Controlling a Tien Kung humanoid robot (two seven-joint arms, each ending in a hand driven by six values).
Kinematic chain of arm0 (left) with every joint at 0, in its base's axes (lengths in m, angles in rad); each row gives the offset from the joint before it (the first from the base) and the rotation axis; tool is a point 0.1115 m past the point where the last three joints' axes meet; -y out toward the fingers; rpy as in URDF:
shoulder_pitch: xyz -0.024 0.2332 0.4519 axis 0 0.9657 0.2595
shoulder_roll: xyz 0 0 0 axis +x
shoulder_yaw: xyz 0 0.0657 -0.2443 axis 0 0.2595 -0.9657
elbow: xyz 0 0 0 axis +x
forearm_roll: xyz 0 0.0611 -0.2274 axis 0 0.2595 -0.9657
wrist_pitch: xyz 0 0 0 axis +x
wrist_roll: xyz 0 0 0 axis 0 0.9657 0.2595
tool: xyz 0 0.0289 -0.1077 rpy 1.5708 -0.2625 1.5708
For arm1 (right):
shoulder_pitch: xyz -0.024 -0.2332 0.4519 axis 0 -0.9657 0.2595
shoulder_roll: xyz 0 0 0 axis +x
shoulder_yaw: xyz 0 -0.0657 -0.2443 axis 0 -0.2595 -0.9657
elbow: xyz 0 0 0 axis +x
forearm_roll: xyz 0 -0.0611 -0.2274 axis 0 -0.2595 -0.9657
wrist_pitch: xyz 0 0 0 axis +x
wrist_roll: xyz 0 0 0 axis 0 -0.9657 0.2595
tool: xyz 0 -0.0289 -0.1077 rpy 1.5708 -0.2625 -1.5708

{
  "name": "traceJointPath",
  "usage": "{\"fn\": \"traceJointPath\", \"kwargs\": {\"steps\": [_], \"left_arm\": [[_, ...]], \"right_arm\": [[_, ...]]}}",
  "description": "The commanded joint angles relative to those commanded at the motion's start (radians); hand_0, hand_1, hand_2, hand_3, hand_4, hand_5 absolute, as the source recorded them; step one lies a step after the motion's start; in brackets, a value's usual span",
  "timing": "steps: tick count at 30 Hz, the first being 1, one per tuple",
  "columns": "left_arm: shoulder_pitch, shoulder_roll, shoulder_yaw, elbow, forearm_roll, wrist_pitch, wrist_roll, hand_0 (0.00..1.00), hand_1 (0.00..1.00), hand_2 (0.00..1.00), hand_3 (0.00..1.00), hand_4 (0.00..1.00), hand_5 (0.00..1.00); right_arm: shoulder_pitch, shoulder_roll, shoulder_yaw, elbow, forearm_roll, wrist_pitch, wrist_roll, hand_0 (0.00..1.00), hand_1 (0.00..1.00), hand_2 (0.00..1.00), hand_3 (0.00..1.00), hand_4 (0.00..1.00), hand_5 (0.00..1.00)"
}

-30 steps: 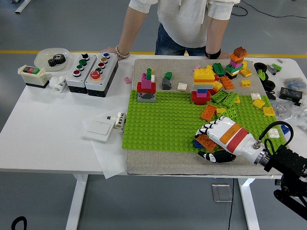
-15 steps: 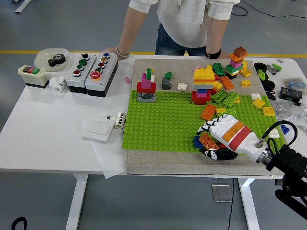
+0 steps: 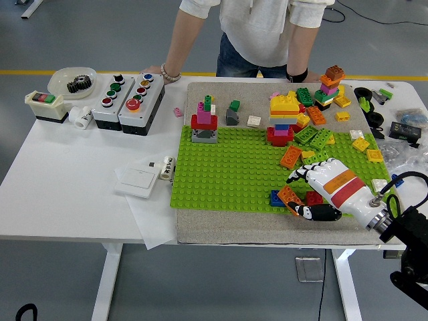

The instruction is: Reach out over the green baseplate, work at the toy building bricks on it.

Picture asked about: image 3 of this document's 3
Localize beige red-green switch box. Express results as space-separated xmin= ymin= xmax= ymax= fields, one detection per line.
xmin=25 ymin=90 xmax=70 ymax=124

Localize white plastic bowl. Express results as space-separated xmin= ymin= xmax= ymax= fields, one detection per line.
xmin=47 ymin=66 xmax=98 ymax=100

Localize brick tower with magenta middle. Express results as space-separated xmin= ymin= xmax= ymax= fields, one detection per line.
xmin=190 ymin=94 xmax=219 ymax=144

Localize grey metal frame foot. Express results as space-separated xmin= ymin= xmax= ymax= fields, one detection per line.
xmin=20 ymin=0 xmax=44 ymax=19

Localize brick tower with brown top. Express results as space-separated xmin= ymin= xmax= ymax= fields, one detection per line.
xmin=314 ymin=66 xmax=347 ymax=112

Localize black wristwatch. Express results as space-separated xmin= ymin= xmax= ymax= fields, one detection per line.
xmin=286 ymin=68 xmax=309 ymax=84

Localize dark green long brick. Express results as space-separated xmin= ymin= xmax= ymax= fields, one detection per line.
xmin=296 ymin=87 xmax=316 ymax=108

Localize translucent paper sheet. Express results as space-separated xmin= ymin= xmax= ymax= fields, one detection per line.
xmin=113 ymin=163 xmax=178 ymax=251

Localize white wall switch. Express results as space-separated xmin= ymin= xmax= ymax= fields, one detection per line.
xmin=114 ymin=166 xmax=161 ymax=199

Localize grey four-button control box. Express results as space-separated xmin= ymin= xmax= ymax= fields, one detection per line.
xmin=92 ymin=74 xmax=136 ymax=132

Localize clear plastic bags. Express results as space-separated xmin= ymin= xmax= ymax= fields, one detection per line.
xmin=379 ymin=133 xmax=428 ymax=181

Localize black toy tyre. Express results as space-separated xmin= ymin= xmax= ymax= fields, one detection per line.
xmin=353 ymin=86 xmax=374 ymax=101
xmin=366 ymin=112 xmax=385 ymax=128

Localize lime green long brick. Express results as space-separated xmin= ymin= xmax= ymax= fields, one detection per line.
xmin=302 ymin=150 xmax=330 ymax=165
xmin=309 ymin=128 xmax=334 ymax=150

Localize orange long brick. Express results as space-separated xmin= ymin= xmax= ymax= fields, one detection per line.
xmin=280 ymin=145 xmax=302 ymax=168
xmin=277 ymin=185 xmax=306 ymax=215
xmin=306 ymin=106 xmax=328 ymax=126

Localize green studded baseplate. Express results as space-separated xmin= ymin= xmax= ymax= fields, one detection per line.
xmin=169 ymin=125 xmax=401 ymax=217

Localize thin black floor cable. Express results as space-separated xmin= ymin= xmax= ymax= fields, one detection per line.
xmin=317 ymin=249 xmax=328 ymax=321

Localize black metal gear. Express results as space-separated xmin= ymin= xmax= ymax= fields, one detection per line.
xmin=66 ymin=75 xmax=93 ymax=94

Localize grey emergency-stop control box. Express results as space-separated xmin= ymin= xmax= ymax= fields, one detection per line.
xmin=118 ymin=72 xmax=167 ymax=137

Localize black looped floor cable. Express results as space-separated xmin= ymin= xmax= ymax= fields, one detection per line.
xmin=322 ymin=8 xmax=346 ymax=23

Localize black digital meter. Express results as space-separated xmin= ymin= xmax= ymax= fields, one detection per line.
xmin=388 ymin=121 xmax=423 ymax=141

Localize person's right hand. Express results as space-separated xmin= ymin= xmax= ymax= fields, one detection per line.
xmin=139 ymin=65 xmax=164 ymax=76

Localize bead bracelet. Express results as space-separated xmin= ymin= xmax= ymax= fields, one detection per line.
xmin=159 ymin=62 xmax=182 ymax=84

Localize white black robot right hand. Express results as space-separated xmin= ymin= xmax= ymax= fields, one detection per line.
xmin=286 ymin=157 xmax=386 ymax=231

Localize person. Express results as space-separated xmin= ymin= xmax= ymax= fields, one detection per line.
xmin=179 ymin=0 xmax=336 ymax=80

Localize metal floor socket plate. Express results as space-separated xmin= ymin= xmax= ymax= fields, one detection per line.
xmin=294 ymin=256 xmax=325 ymax=284

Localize small white pipe fitting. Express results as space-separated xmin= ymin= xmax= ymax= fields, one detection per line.
xmin=148 ymin=155 xmax=177 ymax=181

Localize brick tower with yellow top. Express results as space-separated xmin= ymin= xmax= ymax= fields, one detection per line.
xmin=266 ymin=92 xmax=302 ymax=147

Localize white table leg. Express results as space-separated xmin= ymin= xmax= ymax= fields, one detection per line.
xmin=90 ymin=243 xmax=124 ymax=321
xmin=330 ymin=249 xmax=364 ymax=321

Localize red square brick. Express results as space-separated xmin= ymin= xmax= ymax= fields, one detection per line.
xmin=306 ymin=190 xmax=324 ymax=206

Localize plastic bag with blue parts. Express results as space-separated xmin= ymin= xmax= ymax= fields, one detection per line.
xmin=394 ymin=108 xmax=428 ymax=126

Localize grey-brown mat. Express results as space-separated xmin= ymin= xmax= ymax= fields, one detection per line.
xmin=176 ymin=82 xmax=415 ymax=247

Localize long black floor cable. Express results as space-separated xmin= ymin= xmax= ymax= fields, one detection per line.
xmin=336 ymin=0 xmax=428 ymax=26

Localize white pipe tee fitting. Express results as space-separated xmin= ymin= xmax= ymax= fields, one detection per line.
xmin=68 ymin=106 xmax=94 ymax=130

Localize blue square brick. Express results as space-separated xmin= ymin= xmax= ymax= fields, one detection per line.
xmin=269 ymin=189 xmax=285 ymax=207

